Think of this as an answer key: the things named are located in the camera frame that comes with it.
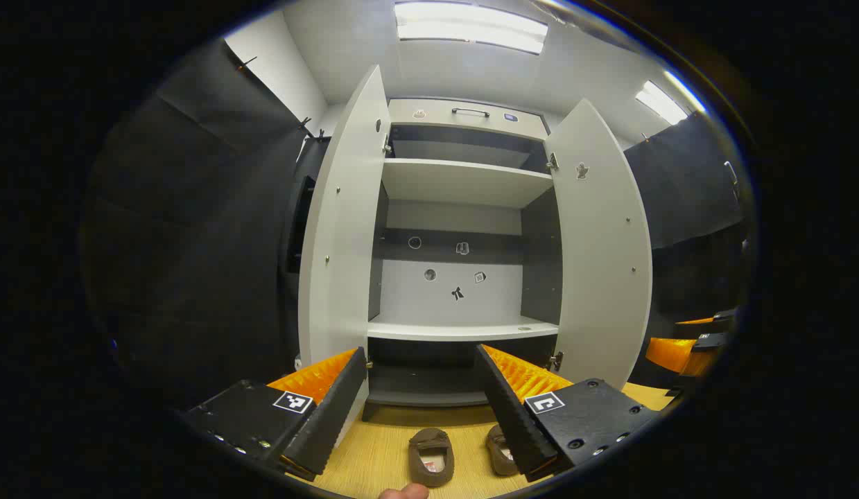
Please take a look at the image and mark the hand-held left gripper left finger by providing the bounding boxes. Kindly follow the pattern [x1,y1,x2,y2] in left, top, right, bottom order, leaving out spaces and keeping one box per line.
[183,347,369,482]

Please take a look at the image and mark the ceiling light panel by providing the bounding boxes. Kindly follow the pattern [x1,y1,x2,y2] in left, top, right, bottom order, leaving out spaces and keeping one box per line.
[636,69,707,125]
[394,0,549,55]

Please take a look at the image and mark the white cabinet door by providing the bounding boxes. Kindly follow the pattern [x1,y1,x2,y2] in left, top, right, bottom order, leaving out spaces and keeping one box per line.
[297,64,392,448]
[544,98,653,392]

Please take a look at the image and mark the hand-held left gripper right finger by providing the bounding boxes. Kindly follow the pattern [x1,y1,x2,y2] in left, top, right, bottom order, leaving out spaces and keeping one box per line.
[474,343,660,484]

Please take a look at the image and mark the brown fuzzy shoe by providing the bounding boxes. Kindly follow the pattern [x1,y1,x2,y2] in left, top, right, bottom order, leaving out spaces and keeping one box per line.
[486,424,520,477]
[408,428,455,487]

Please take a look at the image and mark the white grey shoe cabinet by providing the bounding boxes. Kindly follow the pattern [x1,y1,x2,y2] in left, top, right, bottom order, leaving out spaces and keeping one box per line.
[365,97,564,423]

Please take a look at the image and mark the white cabinet drawer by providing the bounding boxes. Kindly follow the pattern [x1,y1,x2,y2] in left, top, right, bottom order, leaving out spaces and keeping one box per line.
[388,97,548,141]

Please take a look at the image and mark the black flat panel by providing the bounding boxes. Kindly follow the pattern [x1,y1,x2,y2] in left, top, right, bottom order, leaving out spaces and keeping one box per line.
[285,175,318,274]

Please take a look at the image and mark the black backdrop cloth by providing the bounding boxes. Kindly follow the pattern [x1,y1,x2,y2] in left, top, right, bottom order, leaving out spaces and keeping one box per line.
[79,38,326,417]
[623,111,756,389]

